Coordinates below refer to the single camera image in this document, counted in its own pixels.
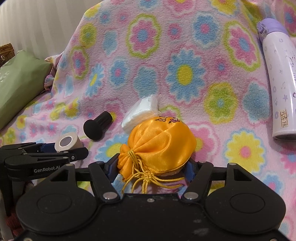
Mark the pink floral fleece blanket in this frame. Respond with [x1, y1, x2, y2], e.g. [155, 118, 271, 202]
[1, 1, 295, 240]

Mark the orange satin drawstring pouch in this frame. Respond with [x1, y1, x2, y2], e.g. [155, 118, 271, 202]
[117, 116, 197, 194]

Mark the brown wicker basket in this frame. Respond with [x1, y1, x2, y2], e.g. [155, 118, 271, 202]
[0, 43, 15, 67]

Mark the white tissue pack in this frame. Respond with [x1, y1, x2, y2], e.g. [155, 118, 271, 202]
[121, 94, 159, 133]

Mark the green cushion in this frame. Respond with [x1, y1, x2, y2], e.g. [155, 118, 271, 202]
[0, 50, 52, 128]

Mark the purple white thermos bottle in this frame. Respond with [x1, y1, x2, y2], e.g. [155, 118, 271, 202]
[256, 18, 295, 141]

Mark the beige tape roll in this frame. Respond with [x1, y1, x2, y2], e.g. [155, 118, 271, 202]
[54, 132, 83, 152]

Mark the black foam ball attachment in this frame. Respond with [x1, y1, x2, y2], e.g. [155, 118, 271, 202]
[83, 111, 113, 141]

